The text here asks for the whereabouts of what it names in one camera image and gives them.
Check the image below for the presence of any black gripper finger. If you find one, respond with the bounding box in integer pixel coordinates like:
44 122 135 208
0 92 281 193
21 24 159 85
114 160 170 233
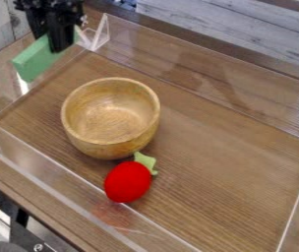
47 14 75 53
27 9 47 38

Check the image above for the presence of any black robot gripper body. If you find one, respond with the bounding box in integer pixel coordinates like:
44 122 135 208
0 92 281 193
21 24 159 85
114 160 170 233
13 0 87 25

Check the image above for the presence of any green rectangular block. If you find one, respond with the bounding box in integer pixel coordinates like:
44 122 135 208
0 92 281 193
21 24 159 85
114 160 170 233
12 27 82 83

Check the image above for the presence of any brown wooden bowl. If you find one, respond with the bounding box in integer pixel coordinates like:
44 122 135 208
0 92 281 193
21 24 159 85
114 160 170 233
60 77 162 159

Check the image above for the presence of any red plush strawberry toy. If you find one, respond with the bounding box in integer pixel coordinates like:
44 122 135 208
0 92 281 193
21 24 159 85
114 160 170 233
104 152 159 203

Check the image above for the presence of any clear acrylic tray enclosure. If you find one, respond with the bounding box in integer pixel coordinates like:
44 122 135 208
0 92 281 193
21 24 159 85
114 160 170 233
0 15 299 252

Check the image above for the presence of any black metal frame bracket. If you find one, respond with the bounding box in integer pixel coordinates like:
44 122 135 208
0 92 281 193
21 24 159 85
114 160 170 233
9 210 58 252

